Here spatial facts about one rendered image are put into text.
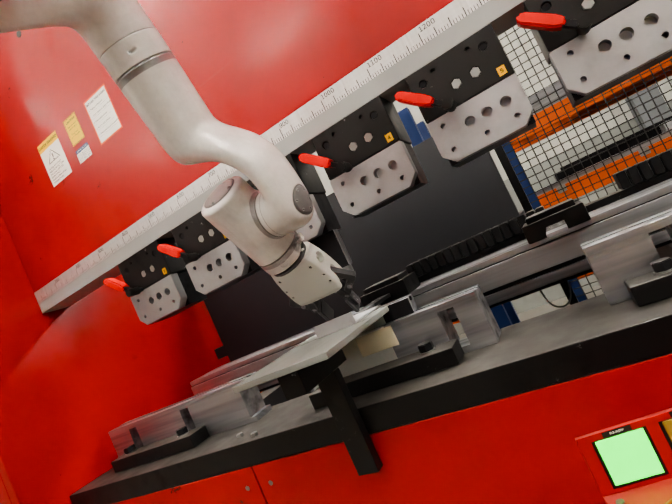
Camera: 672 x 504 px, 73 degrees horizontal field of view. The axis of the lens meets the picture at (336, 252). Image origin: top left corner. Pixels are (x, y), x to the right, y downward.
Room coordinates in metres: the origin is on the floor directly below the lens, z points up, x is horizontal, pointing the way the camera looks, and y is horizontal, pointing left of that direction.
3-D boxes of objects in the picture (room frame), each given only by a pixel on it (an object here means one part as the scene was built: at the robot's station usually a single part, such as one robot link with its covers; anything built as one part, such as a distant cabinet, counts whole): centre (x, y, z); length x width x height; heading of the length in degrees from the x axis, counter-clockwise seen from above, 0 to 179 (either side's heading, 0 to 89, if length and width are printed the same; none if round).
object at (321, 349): (0.77, 0.09, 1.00); 0.26 x 0.18 x 0.01; 154
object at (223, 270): (1.00, 0.23, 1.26); 0.15 x 0.09 x 0.17; 64
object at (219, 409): (1.15, 0.52, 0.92); 0.50 x 0.06 x 0.10; 64
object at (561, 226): (0.88, -0.41, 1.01); 0.26 x 0.12 x 0.05; 154
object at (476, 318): (0.88, -0.02, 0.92); 0.39 x 0.06 x 0.10; 64
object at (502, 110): (0.74, -0.31, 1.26); 0.15 x 0.09 x 0.17; 64
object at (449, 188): (1.47, 0.02, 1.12); 1.13 x 0.02 x 0.44; 64
